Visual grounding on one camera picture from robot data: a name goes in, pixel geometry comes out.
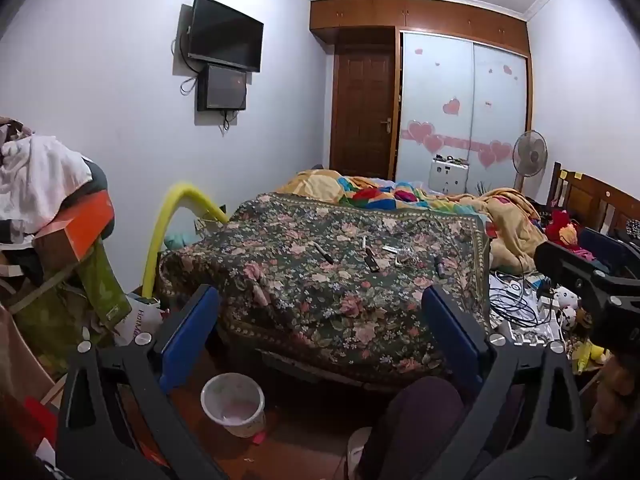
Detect green bag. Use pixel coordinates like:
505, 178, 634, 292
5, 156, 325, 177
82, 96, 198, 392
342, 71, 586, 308
15, 240, 133, 361

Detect red plush toy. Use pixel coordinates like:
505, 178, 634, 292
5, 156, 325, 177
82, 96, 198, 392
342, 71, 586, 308
545, 210, 583, 248

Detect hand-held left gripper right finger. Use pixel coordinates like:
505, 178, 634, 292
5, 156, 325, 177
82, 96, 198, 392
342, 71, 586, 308
421, 284, 588, 480

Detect brown overhead cabinet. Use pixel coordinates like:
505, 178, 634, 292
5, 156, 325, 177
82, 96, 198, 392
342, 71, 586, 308
309, 0, 531, 56

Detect white spotted plush toy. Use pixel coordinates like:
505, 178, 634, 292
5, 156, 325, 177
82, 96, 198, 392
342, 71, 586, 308
552, 285, 583, 328

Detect person's leg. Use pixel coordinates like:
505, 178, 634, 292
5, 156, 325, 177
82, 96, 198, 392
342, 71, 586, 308
357, 376, 483, 480

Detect black cable tangle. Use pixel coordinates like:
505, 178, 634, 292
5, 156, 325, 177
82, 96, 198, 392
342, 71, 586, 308
490, 270, 542, 327

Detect brown wooden door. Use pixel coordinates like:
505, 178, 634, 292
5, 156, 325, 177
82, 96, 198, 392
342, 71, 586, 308
330, 42, 398, 181

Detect yellow foam tube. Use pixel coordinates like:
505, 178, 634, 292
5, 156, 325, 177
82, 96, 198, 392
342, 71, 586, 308
141, 183, 231, 301

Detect black flat television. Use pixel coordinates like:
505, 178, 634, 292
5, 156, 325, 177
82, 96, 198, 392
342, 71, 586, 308
187, 0, 265, 73

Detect red paper bag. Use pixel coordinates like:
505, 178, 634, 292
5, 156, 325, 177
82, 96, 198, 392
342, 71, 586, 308
20, 395, 61, 461

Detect white slipper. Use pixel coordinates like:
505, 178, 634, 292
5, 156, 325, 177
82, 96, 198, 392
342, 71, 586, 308
346, 426, 375, 480

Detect standing fan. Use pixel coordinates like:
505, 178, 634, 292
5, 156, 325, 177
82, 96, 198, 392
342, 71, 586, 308
512, 130, 548, 193

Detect small white cabinet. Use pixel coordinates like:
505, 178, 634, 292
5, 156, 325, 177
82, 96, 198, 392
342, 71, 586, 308
428, 157, 471, 196

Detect pink heart stickers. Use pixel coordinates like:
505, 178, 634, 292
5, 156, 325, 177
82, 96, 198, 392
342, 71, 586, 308
406, 49, 518, 170

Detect brown wooden headboard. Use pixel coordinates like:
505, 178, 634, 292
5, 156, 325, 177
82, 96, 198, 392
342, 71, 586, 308
547, 162, 640, 241

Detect yellow patchwork quilt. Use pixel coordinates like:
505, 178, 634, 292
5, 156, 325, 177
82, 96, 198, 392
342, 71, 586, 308
275, 169, 548, 276

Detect white plastic bag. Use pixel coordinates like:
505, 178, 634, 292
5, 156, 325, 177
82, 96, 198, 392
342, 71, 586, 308
115, 295, 166, 348

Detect small black wall monitor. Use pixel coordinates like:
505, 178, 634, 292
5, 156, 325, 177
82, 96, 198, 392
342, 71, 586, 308
196, 62, 248, 112

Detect frosted wardrobe sliding door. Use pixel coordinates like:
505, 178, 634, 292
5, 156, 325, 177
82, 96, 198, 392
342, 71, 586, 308
470, 42, 529, 196
399, 31, 475, 193

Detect white cloth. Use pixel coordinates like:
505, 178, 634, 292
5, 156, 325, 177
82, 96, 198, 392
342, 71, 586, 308
0, 135, 93, 233

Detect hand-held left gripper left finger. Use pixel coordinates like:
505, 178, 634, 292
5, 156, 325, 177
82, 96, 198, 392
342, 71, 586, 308
55, 284, 228, 480

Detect orange box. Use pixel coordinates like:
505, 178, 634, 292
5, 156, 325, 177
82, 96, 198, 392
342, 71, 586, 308
32, 191, 116, 263

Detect floral blanket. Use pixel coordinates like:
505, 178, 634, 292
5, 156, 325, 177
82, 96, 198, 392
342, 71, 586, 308
157, 192, 493, 386

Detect white trash bin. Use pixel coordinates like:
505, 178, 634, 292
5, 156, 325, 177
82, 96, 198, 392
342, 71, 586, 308
201, 373, 267, 438

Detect pile of clothes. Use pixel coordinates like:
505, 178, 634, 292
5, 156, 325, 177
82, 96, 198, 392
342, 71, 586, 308
0, 116, 36, 142

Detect white power strip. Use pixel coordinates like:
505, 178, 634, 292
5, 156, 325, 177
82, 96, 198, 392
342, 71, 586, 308
500, 320, 566, 347

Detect dark green cloth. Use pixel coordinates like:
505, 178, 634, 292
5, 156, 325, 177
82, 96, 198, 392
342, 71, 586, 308
82, 157, 109, 196

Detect brown plush toy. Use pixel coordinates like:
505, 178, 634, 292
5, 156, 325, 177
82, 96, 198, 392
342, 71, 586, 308
590, 355, 637, 436

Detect tan wooden board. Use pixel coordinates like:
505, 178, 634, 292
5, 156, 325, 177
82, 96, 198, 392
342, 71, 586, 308
0, 300, 57, 403

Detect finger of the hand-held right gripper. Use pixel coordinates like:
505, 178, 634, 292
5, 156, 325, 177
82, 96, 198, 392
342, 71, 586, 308
533, 240, 608, 293

